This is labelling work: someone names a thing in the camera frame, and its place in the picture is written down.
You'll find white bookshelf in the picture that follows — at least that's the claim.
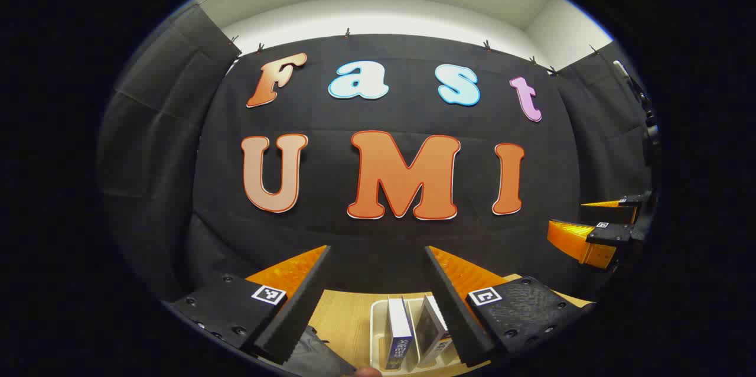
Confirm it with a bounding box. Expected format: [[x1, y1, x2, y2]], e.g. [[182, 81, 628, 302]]
[[370, 296, 473, 373]]

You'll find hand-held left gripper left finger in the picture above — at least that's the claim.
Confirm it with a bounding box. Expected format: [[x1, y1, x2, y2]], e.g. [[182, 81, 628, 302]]
[[162, 245, 333, 365]]

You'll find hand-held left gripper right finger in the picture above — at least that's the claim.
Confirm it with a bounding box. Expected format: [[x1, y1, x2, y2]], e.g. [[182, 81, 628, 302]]
[[424, 245, 595, 368]]

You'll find grey portrait cover book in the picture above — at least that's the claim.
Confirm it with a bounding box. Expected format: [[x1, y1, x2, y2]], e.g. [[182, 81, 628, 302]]
[[415, 294, 454, 367]]

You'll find grey schoolbag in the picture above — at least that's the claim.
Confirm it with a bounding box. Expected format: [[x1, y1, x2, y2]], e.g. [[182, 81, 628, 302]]
[[282, 324, 358, 377]]

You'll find blue cover book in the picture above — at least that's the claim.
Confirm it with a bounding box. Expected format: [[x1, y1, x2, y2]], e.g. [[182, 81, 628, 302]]
[[384, 296, 418, 371]]

